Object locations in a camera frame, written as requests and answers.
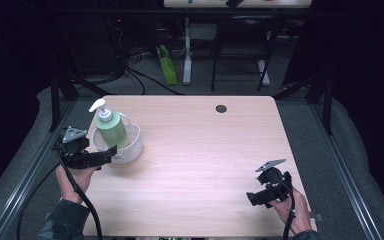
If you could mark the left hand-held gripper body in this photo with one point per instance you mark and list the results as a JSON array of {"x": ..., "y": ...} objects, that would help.
[{"x": 74, "y": 151}]

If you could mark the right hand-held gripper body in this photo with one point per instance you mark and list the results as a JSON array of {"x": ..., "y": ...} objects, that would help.
[{"x": 276, "y": 183}]

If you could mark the white perforated basket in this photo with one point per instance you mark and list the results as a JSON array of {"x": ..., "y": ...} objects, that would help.
[{"x": 130, "y": 151}]

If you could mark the green pump bottle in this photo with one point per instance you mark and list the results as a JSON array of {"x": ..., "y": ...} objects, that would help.
[{"x": 111, "y": 130}]

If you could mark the person's right hand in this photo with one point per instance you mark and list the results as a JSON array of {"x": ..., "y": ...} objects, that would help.
[{"x": 298, "y": 213}]

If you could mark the person's left hand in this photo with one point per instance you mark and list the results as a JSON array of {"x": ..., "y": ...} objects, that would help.
[{"x": 71, "y": 183}]

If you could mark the black metal stand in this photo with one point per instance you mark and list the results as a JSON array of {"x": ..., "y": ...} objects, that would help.
[
  {"x": 55, "y": 100},
  {"x": 328, "y": 106}
]

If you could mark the dark table grommet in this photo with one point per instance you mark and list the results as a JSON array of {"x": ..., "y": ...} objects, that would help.
[{"x": 221, "y": 108}]

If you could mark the white-legged desk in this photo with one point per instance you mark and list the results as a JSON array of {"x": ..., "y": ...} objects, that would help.
[{"x": 187, "y": 50}]

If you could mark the aluminium rail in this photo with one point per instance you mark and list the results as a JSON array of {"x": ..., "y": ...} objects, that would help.
[
  {"x": 346, "y": 180},
  {"x": 23, "y": 186}
]

